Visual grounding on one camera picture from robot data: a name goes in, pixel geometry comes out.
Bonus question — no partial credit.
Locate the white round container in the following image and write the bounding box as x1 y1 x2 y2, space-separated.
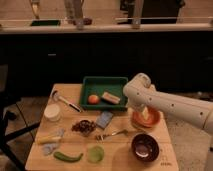
44 104 60 122

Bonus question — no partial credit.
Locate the brown sponge block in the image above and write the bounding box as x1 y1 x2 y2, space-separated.
101 92 120 104

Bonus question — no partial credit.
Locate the blue sponge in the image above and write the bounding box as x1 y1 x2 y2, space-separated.
96 111 113 129

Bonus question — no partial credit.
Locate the green plastic tray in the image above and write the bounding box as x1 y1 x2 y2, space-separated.
79 76 128 111

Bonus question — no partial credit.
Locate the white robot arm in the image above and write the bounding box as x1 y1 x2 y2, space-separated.
123 73 213 135

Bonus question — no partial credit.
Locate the yellow corn cob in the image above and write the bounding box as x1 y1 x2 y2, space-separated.
36 136 61 144

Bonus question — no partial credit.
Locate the wooden table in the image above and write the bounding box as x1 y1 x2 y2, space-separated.
24 83 180 171

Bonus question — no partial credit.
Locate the orange fruit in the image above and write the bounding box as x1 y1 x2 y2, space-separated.
88 94 100 105

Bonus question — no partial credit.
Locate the orange bowl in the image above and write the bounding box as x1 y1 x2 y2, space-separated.
132 107 161 128

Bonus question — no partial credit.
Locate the light green small cup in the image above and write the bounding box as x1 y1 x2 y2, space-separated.
87 146 104 163

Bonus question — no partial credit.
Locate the green chili pepper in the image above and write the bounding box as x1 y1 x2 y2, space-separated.
53 151 83 163

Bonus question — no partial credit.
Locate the black office chair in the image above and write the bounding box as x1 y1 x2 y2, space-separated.
0 64 40 171

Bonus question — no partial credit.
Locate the dark brown bowl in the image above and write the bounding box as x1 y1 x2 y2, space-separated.
131 134 159 162

